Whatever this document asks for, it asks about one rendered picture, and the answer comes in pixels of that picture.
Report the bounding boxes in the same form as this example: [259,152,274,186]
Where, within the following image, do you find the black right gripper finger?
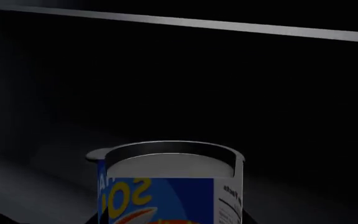
[84,209,101,224]

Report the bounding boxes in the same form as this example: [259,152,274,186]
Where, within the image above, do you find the alphabet soup can blue label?
[85,140,246,224]

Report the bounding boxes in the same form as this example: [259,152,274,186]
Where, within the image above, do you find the dark cabinet with pale edge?
[0,0,358,224]

